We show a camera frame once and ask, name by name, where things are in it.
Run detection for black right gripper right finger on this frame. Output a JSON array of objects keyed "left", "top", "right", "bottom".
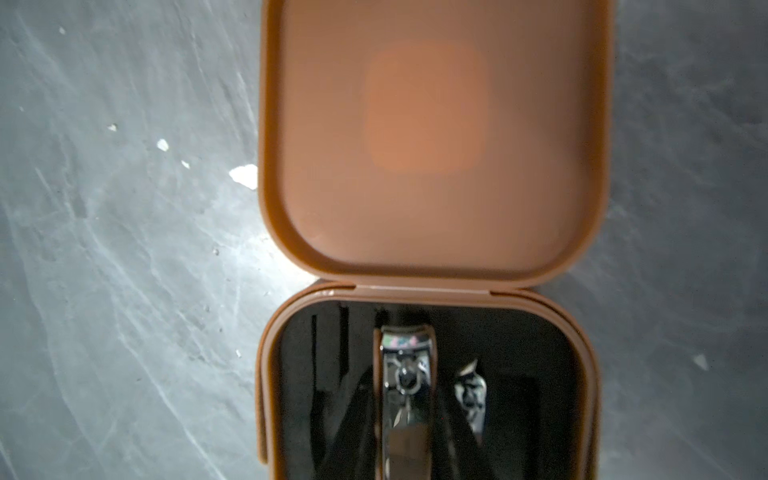
[{"left": 434, "top": 386, "right": 495, "bottom": 480}]

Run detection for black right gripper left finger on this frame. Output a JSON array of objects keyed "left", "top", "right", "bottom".
[{"left": 315, "top": 368, "right": 377, "bottom": 480}]

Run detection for small brown nail tool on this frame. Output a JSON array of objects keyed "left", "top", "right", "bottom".
[{"left": 453, "top": 359, "right": 488, "bottom": 444}]

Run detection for brown nail clipper case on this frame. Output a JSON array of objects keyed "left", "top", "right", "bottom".
[{"left": 255, "top": 1, "right": 613, "bottom": 479}]

